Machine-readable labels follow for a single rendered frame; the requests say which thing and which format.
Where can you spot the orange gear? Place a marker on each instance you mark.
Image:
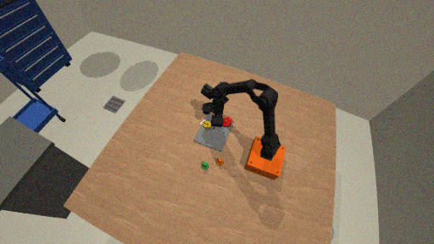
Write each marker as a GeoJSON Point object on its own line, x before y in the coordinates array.
{"type": "Point", "coordinates": [219, 162]}

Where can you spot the yellow gear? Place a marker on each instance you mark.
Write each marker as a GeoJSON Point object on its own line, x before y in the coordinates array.
{"type": "Point", "coordinates": [205, 124]}

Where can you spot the red gear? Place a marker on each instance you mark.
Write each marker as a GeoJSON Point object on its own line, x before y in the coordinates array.
{"type": "Point", "coordinates": [228, 123]}

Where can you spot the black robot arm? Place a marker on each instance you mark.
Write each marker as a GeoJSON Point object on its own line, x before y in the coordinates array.
{"type": "Point", "coordinates": [265, 101]}

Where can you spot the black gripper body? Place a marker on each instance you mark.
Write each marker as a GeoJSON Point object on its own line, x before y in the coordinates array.
{"type": "Point", "coordinates": [217, 119]}

